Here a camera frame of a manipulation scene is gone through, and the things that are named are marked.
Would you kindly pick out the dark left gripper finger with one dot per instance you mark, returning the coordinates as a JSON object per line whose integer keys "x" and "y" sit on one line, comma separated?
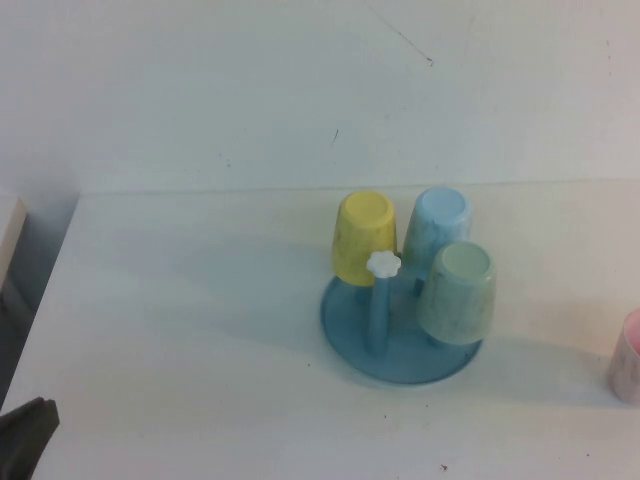
{"x": 20, "y": 440}
{"x": 47, "y": 425}

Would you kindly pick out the pink marbled plastic cup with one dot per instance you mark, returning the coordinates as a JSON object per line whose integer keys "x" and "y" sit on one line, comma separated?
{"x": 625, "y": 365}

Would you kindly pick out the blue round cup stand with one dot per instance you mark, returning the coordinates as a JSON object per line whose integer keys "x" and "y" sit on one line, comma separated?
{"x": 400, "y": 360}

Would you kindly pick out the yellow plastic cup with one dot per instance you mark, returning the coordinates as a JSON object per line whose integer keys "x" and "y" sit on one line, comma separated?
{"x": 360, "y": 230}

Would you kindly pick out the green marbled plastic cup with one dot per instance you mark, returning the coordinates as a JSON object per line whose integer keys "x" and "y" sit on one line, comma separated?
{"x": 457, "y": 300}

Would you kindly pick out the blue marbled plastic cup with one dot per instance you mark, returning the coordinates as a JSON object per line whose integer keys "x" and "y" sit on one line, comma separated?
{"x": 440, "y": 220}

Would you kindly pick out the beige wooden board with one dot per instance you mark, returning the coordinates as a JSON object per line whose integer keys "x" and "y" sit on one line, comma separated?
{"x": 12, "y": 230}

